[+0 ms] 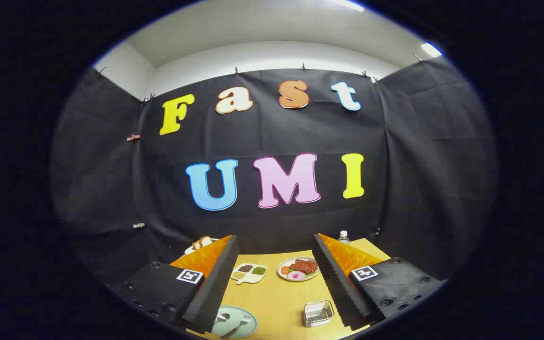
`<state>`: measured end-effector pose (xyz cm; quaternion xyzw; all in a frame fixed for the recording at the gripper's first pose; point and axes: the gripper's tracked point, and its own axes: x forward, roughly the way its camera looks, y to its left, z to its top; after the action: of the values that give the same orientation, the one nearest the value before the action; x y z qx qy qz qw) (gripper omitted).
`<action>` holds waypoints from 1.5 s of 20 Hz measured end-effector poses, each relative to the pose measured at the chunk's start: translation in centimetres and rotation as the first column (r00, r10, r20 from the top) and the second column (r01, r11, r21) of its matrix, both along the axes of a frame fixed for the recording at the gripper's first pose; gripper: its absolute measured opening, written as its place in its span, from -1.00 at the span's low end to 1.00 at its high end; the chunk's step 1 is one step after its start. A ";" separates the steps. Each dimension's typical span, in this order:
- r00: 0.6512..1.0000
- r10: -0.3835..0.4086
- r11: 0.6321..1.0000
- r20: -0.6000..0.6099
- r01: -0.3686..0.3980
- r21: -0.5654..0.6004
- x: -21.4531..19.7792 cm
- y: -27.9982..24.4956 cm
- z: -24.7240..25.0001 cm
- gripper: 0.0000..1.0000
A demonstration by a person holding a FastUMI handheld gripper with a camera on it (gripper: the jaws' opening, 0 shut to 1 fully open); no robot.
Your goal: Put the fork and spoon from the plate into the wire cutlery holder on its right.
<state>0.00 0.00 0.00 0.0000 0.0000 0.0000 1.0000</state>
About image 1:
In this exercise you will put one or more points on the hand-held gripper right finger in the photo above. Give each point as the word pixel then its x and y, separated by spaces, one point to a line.
pixel 335 283

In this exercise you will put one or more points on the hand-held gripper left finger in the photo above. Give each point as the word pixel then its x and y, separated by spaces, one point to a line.
pixel 217 283

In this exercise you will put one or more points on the steel spoon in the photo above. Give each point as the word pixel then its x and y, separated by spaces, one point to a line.
pixel 222 318

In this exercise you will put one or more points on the green lettuce leaf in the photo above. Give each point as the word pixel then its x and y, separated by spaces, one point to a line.
pixel 310 274

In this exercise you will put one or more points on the white divided bean dish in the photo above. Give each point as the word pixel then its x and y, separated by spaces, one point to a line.
pixel 250 276

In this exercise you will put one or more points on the brown steak piece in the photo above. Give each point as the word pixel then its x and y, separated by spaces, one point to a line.
pixel 306 265

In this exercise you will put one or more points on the pale green round plate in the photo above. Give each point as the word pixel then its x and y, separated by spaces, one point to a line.
pixel 240 311

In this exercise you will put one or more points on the pink ham slice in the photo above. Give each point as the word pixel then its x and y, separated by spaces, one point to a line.
pixel 295 275

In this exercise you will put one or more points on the white rectangular tray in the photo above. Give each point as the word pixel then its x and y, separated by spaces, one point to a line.
pixel 191 249

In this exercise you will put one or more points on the bread slice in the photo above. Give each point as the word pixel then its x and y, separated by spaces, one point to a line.
pixel 202 242

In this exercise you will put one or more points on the clear water bottle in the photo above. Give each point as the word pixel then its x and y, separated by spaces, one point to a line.
pixel 344 237

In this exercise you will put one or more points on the white oval food plate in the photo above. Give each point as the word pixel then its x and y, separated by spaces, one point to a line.
pixel 284 277

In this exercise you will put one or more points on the orange carrot slice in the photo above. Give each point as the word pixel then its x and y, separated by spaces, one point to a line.
pixel 284 270

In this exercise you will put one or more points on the black backdrop cloth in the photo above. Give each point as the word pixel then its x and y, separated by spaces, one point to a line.
pixel 276 132

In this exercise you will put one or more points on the ceiling light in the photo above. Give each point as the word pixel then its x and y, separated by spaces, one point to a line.
pixel 430 48

